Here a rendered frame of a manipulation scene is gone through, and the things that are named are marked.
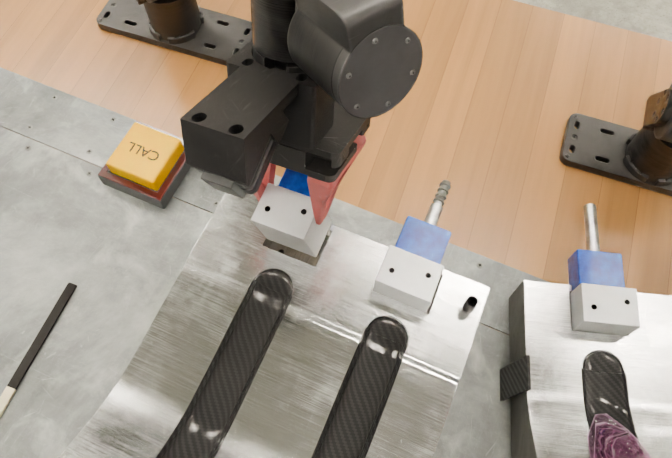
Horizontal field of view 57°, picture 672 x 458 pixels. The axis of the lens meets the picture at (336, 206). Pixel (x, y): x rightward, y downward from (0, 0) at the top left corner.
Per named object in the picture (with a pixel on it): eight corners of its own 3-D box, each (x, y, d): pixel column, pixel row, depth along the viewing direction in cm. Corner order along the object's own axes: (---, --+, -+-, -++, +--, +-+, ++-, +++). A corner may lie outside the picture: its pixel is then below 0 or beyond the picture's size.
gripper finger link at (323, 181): (328, 255, 49) (334, 162, 43) (249, 226, 51) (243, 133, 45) (361, 204, 54) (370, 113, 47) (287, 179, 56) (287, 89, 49)
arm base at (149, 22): (230, 24, 70) (254, -19, 73) (73, -21, 73) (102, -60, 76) (239, 69, 77) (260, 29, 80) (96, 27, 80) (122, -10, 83)
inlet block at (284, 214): (323, 117, 60) (312, 87, 55) (371, 131, 58) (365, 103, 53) (266, 239, 56) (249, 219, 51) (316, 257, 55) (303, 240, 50)
